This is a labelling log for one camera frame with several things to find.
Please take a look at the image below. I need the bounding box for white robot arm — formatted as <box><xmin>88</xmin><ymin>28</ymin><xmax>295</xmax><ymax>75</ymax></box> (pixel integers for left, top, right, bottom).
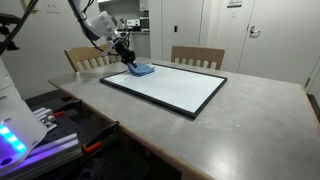
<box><xmin>67</xmin><ymin>0</ymin><xmax>137</xmax><ymax>68</ymax></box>

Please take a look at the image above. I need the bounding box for wooden chair by robot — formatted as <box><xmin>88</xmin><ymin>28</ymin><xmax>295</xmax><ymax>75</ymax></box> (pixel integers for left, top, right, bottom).
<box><xmin>64</xmin><ymin>45</ymin><xmax>121</xmax><ymax>72</ymax></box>

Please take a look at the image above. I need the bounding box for black framed white board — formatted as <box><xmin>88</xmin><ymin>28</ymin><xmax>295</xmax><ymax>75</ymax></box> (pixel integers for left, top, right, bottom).
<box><xmin>100</xmin><ymin>63</ymin><xmax>227</xmax><ymax>119</ymax></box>

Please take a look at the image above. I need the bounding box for aluminium rail extrusion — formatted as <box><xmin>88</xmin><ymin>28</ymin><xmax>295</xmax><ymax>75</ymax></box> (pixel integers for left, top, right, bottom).
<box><xmin>0</xmin><ymin>133</ymin><xmax>83</xmax><ymax>180</ymax></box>

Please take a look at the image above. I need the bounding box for black camera on mount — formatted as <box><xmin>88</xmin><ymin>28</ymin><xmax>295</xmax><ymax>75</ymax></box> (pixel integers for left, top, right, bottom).
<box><xmin>0</xmin><ymin>13</ymin><xmax>20</xmax><ymax>51</ymax></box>

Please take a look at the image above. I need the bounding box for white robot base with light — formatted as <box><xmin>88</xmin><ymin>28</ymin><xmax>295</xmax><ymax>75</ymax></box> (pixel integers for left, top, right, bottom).
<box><xmin>0</xmin><ymin>58</ymin><xmax>47</xmax><ymax>175</ymax></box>

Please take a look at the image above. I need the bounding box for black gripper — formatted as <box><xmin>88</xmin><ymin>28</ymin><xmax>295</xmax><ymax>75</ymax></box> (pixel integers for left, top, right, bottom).
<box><xmin>114</xmin><ymin>41</ymin><xmax>137</xmax><ymax>68</ymax></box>

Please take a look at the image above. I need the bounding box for door sign plate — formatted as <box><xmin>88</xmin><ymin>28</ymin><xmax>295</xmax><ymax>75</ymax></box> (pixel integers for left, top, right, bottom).
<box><xmin>227</xmin><ymin>0</ymin><xmax>243</xmax><ymax>8</ymax></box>

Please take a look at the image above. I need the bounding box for silver door lever handle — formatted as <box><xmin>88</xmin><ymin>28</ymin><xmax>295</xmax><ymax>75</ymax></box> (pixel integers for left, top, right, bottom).
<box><xmin>249</xmin><ymin>26</ymin><xmax>261</xmax><ymax>38</ymax></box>

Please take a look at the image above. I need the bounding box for orange black clamp near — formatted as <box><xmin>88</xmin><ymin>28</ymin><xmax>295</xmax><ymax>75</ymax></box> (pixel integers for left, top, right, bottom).
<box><xmin>82</xmin><ymin>121</ymin><xmax>120</xmax><ymax>154</ymax></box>

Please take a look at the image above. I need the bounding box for orange black clamp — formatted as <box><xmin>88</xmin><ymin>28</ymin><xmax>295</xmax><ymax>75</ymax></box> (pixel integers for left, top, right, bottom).
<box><xmin>82</xmin><ymin>121</ymin><xmax>120</xmax><ymax>154</ymax></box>
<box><xmin>52</xmin><ymin>100</ymin><xmax>81</xmax><ymax>117</ymax></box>

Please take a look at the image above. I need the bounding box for wooden chair near door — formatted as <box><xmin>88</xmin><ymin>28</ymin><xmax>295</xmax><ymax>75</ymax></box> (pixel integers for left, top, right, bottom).
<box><xmin>171</xmin><ymin>46</ymin><xmax>225</xmax><ymax>70</ymax></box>

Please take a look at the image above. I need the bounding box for orange black clamp far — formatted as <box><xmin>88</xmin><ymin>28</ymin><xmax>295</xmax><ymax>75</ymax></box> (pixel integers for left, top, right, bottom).
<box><xmin>52</xmin><ymin>100</ymin><xmax>81</xmax><ymax>117</ymax></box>

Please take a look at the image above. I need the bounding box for blue cloth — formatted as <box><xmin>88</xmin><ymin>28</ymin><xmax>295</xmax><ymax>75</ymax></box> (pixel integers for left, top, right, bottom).
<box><xmin>128</xmin><ymin>63</ymin><xmax>155</xmax><ymax>77</ymax></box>

